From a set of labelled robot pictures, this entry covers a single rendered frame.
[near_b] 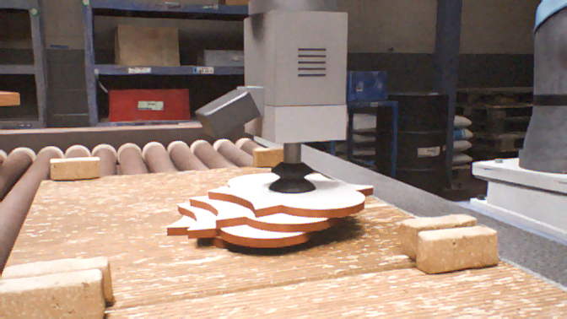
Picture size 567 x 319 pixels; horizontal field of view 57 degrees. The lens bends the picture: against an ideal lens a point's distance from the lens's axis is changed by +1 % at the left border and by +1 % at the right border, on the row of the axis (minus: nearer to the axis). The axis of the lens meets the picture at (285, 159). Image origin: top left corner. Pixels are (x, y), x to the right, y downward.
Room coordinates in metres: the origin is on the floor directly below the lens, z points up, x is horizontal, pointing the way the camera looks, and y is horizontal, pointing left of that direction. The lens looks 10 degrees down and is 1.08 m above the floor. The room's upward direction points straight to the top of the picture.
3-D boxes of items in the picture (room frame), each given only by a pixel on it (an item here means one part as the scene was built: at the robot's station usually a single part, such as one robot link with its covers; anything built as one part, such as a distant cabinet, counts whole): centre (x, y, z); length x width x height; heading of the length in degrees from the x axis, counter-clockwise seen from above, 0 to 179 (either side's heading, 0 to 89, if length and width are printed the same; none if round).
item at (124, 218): (0.52, 0.08, 0.93); 0.41 x 0.35 x 0.02; 20
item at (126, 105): (4.55, 1.19, 0.78); 0.66 x 0.45 x 0.28; 108
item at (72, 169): (0.66, 0.27, 0.95); 0.06 x 0.02 x 0.03; 110
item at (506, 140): (5.63, -2.47, 0.44); 1.31 x 1.00 x 0.87; 108
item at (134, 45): (4.58, 1.20, 1.26); 0.49 x 0.38 x 0.34; 114
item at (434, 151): (4.30, -1.03, 0.44); 0.59 x 0.59 x 0.88
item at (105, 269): (0.29, 0.13, 0.95); 0.06 x 0.02 x 0.03; 110
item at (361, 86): (3.89, -0.45, 0.96); 0.50 x 0.38 x 0.21; 33
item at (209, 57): (4.75, 0.46, 1.16); 0.60 x 0.40 x 0.15; 111
